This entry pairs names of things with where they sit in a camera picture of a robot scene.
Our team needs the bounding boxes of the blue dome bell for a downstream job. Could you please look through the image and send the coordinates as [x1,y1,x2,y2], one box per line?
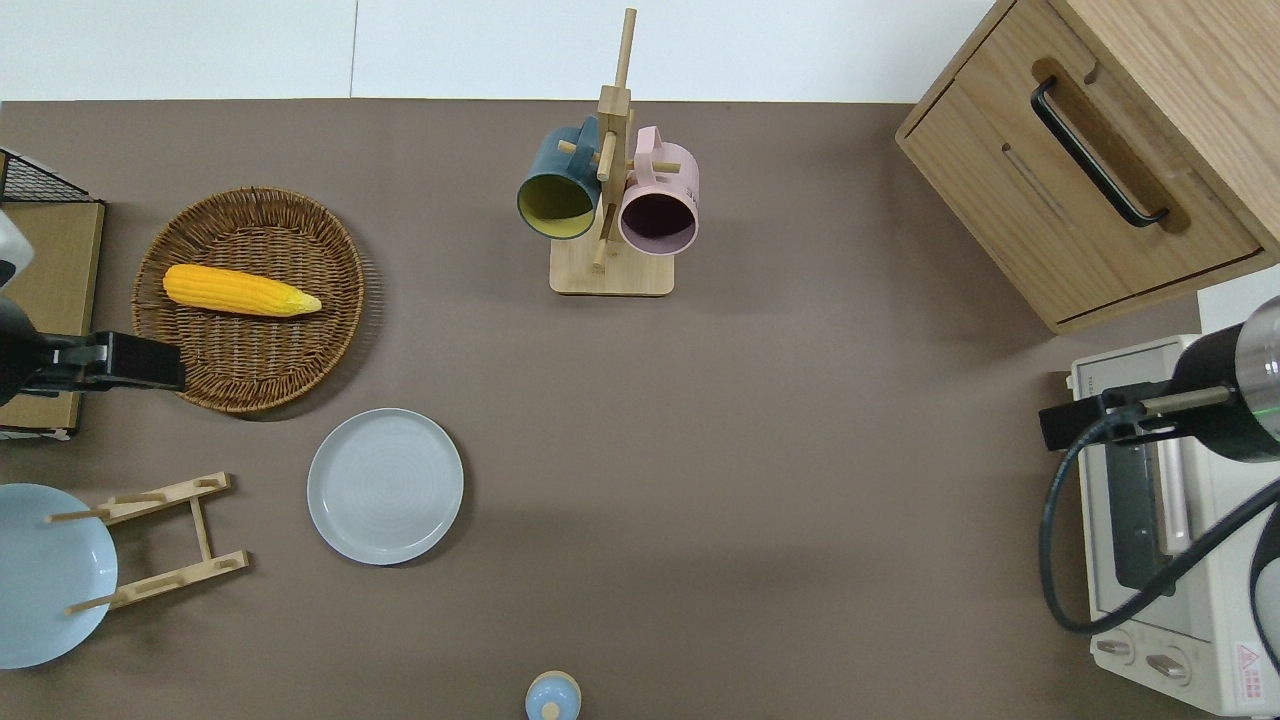
[525,670,582,720]

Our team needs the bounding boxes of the teal mug yellow inside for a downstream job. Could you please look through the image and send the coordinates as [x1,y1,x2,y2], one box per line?
[516,115,604,241]

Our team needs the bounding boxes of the gray round plate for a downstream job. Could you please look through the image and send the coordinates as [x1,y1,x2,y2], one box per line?
[307,408,465,566]

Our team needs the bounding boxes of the wooden dish rack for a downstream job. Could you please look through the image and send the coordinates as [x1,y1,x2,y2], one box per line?
[45,472,251,615]

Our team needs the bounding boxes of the pink mug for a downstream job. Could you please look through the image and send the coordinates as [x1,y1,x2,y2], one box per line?
[618,126,700,257]

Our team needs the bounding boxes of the wooden mug tree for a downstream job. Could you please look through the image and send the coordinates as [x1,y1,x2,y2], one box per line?
[549,8,677,297]

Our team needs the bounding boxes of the black cabinet handle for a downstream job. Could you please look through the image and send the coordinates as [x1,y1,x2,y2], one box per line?
[1030,77,1171,229]

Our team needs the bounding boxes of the yellow corn cob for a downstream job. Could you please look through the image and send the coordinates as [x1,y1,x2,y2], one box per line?
[163,264,323,319]

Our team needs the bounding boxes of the brown wicker basket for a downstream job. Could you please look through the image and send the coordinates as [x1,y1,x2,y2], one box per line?
[132,186,366,415]

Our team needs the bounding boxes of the light blue plate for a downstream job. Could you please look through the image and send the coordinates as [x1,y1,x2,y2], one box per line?
[0,484,119,669]

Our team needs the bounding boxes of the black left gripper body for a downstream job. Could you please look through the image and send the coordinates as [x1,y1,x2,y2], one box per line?
[40,330,188,393]

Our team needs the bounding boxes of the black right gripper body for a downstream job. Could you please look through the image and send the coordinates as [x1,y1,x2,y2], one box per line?
[1038,385,1233,453]

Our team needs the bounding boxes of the white toaster oven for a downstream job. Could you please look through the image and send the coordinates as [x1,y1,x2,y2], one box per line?
[1068,265,1280,717]

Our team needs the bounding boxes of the wooden drawer cabinet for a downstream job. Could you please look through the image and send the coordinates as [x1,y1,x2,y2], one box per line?
[896,0,1280,335]

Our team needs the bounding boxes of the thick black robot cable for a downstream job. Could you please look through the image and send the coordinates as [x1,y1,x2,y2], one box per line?
[1038,408,1280,637]

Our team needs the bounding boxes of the white toaster oven handle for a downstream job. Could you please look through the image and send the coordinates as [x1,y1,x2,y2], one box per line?
[1155,440,1196,556]

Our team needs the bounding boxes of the wire grid box wooden lid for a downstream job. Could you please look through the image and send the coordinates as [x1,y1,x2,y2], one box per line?
[0,148,106,441]

